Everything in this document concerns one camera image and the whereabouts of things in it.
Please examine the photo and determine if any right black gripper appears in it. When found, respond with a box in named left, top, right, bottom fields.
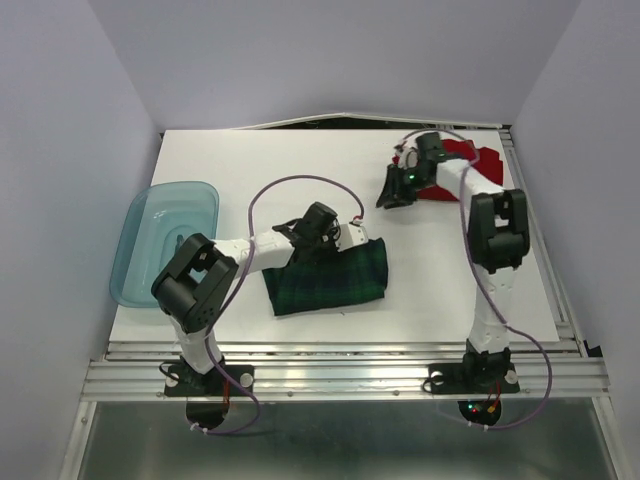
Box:
left=374, top=162, right=433, bottom=209

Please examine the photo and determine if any green plaid skirt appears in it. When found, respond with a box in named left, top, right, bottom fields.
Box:
left=262, top=238, right=389, bottom=316

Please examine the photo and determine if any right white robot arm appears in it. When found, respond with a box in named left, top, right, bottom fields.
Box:
left=376, top=129, right=531, bottom=393

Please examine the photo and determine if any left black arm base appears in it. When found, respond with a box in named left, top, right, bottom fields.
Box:
left=158, top=358, right=255, bottom=435

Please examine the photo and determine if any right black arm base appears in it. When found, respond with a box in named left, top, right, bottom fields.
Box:
left=421, top=342, right=520, bottom=427

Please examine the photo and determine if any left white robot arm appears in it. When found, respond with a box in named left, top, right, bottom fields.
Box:
left=151, top=202, right=361, bottom=394

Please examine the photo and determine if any folded red skirt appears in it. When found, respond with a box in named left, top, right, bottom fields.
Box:
left=400, top=133, right=504, bottom=202

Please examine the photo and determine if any blue transparent plastic bin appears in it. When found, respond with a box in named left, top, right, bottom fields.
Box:
left=109, top=181, right=219, bottom=308

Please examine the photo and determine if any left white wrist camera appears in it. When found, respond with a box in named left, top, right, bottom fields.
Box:
left=335, top=223, right=369, bottom=252

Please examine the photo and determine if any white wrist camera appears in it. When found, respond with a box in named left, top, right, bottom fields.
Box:
left=335, top=223, right=369, bottom=252
left=392, top=142, right=419, bottom=169

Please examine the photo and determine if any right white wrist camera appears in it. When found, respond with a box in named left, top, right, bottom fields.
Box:
left=392, top=142, right=419, bottom=169

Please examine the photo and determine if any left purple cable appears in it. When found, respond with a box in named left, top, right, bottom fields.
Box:
left=187, top=174, right=365, bottom=436

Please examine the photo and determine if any aluminium mounting rail frame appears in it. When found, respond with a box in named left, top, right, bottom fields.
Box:
left=62, top=128, right=631, bottom=479

